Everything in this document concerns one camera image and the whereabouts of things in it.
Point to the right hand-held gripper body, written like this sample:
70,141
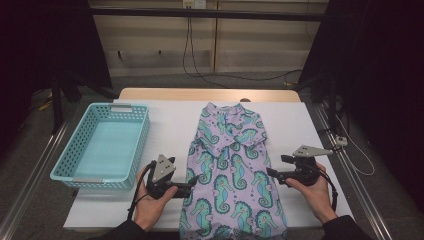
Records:
305,170

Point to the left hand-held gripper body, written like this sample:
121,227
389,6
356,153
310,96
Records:
161,173

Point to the lilac seahorse print garment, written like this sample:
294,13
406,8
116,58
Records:
233,173

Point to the turquoise perforated plastic basket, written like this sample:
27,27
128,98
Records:
106,146

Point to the person's right hand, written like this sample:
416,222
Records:
318,200

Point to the person's left hand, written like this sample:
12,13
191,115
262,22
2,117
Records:
150,210

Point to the white power adapter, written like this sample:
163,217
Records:
341,141

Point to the dark round table grommet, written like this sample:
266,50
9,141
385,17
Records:
245,100

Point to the black metal stand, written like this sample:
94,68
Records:
331,100
57,106

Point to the black curtain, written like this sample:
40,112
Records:
383,66
40,50

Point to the yellow floor strip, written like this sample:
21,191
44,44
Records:
45,106

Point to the black horizontal bar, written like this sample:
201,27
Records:
233,14

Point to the aluminium floor rail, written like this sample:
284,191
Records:
353,173
36,176

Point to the white wall socket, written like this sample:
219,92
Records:
195,4

